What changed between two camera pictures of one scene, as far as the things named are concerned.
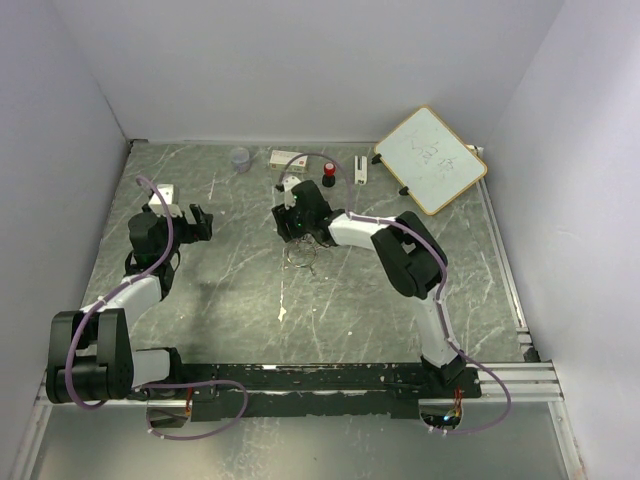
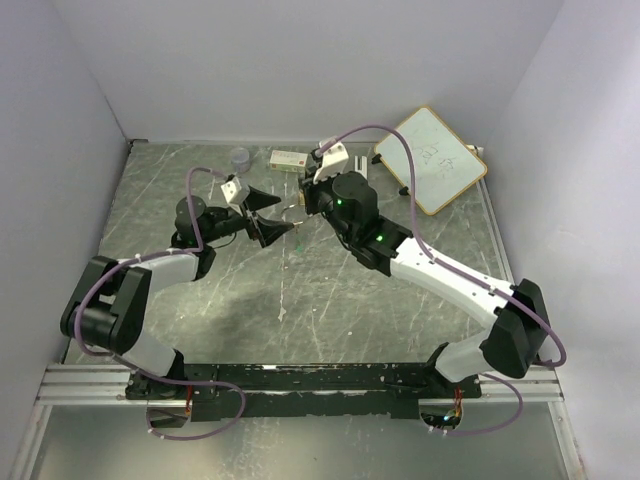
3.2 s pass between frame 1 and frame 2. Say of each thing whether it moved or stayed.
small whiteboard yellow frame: stayed
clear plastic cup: stayed
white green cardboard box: stayed
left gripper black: moved
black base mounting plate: stayed
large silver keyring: moved
